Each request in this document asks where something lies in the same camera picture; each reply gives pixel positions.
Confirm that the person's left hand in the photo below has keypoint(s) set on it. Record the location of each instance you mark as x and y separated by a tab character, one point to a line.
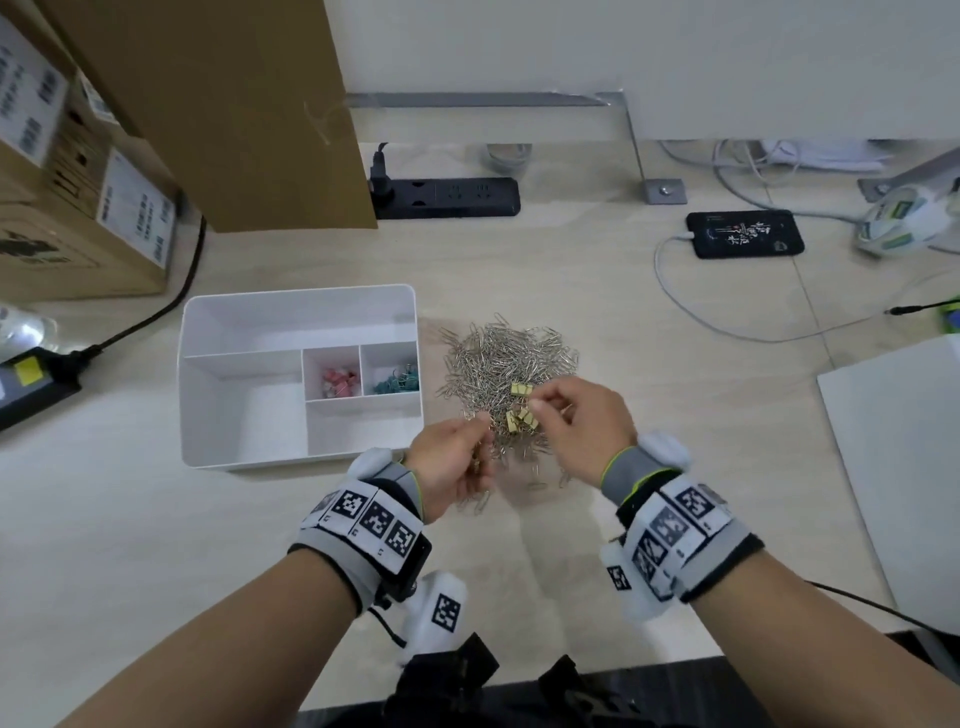
442	465

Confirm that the person's right hand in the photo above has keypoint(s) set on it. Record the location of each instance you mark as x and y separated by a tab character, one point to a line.
592	427

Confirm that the bunch of yellow binder clips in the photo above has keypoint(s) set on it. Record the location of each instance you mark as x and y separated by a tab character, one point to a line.
519	416

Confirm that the bunch of blue binder clips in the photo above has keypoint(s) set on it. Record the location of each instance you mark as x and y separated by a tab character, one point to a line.
394	382

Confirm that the pile of silver paper clips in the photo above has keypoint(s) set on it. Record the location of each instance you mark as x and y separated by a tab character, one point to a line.
502	352

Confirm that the bunch of pink binder clips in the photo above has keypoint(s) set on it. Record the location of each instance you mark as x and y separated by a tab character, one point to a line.
340	382

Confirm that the white compartment organizer tray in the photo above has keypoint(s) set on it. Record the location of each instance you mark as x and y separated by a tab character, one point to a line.
240	412

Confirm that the person's right forearm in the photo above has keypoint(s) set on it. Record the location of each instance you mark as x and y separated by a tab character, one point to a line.
825	660

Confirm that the person's left forearm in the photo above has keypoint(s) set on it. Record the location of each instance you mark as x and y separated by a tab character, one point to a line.
210	660

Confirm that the white left wrist pod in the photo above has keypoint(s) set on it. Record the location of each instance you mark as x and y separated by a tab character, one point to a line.
369	463

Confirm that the gray left wrist marker band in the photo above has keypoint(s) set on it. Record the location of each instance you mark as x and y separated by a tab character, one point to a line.
360	532

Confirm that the gray wrist marker band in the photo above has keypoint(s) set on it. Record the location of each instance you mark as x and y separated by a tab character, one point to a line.
360	532
682	525

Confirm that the gray right wrist marker band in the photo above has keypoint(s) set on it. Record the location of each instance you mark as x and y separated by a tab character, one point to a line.
682	525

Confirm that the black chest harness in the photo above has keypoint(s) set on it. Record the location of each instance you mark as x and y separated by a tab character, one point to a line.
465	690

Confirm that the black smartphone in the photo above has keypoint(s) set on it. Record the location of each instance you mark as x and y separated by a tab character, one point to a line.
742	234

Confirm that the black power strip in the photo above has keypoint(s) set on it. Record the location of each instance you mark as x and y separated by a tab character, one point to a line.
465	199

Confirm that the clear tape roll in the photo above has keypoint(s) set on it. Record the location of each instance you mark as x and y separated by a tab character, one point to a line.
508	157

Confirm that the black power plug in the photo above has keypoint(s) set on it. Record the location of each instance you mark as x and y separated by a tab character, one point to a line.
381	176

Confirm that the white flat board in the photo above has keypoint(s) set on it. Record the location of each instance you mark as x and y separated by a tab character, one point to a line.
900	450

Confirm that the green and white packet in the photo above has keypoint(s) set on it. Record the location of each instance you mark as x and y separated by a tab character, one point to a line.
900	221

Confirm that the green and blue object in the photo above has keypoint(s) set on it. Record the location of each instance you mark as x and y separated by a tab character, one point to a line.
951	319

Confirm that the white desk divider panel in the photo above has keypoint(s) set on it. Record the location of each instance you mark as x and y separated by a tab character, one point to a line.
675	45

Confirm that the flat brown cardboard sheet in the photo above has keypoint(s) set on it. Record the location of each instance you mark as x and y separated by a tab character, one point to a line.
225	112

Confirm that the black power adapter brick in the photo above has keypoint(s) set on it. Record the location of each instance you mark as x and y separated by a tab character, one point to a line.
30	390

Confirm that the glass bottle with steel lid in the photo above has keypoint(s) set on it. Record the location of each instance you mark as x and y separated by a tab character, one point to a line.
22	330

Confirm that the white left wrist camera block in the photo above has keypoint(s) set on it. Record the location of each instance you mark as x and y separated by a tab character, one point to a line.
439	615

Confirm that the white wrist camera block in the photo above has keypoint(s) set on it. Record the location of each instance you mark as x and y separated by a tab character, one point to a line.
439	615
626	592

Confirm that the white right wrist camera block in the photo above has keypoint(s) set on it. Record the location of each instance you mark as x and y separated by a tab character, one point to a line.
626	592

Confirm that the gray metal divider bracket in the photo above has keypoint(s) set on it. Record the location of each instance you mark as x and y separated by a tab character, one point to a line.
664	191
915	176

